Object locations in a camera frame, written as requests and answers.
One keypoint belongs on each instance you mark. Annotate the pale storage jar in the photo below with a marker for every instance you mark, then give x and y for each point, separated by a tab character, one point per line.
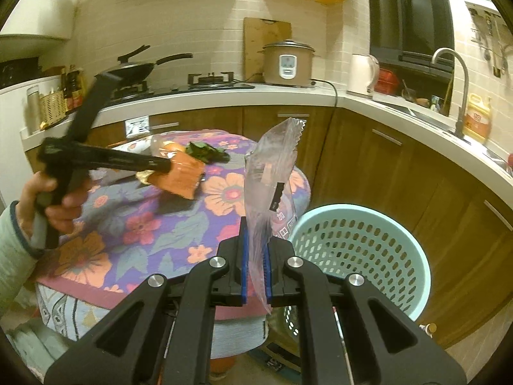
34	110

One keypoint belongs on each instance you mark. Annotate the red container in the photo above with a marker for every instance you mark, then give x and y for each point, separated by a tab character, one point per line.
388	81

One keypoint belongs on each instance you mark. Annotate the white striped cloth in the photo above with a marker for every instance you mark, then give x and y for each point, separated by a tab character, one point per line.
236	337

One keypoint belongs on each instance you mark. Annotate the beige rice cooker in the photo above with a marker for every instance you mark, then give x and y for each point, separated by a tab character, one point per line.
286	64

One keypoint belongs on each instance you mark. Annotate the light blue perforated basket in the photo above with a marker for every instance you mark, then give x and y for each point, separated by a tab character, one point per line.
360	248

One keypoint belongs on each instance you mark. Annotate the steel sink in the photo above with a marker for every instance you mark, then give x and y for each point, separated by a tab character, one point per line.
425	114

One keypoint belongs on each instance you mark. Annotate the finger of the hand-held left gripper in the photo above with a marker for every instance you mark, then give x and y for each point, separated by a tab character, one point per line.
116	160
90	106

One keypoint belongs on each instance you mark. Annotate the person's left hand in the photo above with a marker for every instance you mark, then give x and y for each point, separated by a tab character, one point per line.
68	214

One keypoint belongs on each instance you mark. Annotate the small snack packet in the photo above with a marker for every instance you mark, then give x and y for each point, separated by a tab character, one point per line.
435	102

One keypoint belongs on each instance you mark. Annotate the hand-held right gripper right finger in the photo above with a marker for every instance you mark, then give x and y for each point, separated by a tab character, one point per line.
267	274

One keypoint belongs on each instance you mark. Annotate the dark window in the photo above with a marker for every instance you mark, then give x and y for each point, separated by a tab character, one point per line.
412	12

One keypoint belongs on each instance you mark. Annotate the clear plastic container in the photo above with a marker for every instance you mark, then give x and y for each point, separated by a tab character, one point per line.
157	143

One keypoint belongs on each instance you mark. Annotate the green vegetable leaves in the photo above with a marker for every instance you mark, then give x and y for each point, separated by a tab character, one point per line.
206	151

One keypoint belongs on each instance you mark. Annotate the person's left forearm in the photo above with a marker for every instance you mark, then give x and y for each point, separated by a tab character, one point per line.
14	264

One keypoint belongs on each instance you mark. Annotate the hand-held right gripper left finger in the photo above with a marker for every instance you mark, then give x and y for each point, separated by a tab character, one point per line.
243	264

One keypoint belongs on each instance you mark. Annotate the cooking oil bottle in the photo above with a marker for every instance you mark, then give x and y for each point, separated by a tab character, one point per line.
428	329

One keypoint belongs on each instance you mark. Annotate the pale blue patterned cloth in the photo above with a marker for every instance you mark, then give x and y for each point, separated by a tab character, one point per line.
60	313

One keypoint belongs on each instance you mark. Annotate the white electric kettle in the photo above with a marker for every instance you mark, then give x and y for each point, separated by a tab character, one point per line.
360	76

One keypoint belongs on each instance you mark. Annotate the black spatula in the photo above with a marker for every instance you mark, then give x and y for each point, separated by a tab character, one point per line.
134	53

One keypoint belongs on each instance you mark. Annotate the wooden base cabinet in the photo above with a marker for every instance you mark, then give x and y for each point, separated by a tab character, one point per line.
360	176

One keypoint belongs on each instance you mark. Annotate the black gas stove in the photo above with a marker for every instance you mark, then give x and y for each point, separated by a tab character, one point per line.
208	82

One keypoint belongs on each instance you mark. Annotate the orange snack packet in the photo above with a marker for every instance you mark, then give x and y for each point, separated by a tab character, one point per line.
182	176

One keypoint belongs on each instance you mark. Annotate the white label plate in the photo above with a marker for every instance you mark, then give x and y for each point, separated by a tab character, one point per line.
137	126

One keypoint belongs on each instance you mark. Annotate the wooden cutting board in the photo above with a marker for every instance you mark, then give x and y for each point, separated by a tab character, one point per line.
256	40

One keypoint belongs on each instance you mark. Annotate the orange stool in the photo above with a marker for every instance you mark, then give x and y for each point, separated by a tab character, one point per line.
221	367

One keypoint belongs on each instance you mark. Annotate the clear printed plastic bag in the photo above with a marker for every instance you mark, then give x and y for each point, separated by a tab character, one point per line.
272	160

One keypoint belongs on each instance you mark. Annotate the wicker basket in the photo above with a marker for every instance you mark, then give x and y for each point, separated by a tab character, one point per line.
53	108

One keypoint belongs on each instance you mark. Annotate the black wok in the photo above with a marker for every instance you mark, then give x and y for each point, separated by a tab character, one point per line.
132	71

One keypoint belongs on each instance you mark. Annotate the yellow liquid jug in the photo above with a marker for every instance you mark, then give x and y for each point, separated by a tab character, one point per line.
478	118

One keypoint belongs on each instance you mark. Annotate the red tomato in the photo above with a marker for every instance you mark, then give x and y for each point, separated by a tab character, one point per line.
510	164

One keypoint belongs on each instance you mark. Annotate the metal faucet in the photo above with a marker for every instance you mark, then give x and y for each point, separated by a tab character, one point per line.
463	88

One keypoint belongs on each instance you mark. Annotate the white side shelf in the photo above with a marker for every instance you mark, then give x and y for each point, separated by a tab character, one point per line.
12	104

